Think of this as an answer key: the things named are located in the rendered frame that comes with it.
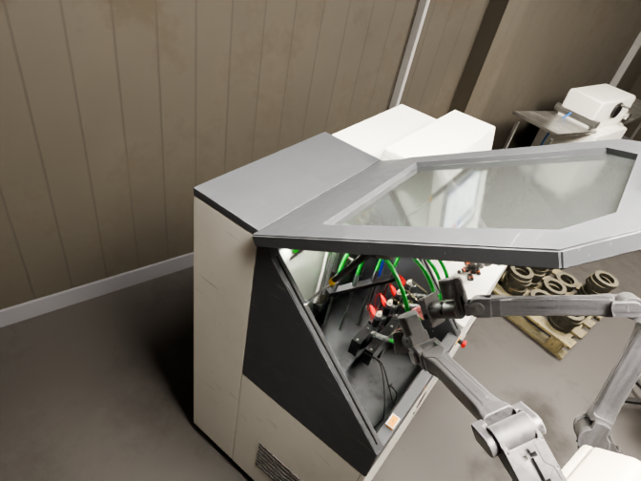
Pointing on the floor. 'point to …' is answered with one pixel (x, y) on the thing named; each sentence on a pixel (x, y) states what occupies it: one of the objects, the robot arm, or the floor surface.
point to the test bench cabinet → (281, 444)
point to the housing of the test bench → (202, 296)
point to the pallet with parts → (563, 324)
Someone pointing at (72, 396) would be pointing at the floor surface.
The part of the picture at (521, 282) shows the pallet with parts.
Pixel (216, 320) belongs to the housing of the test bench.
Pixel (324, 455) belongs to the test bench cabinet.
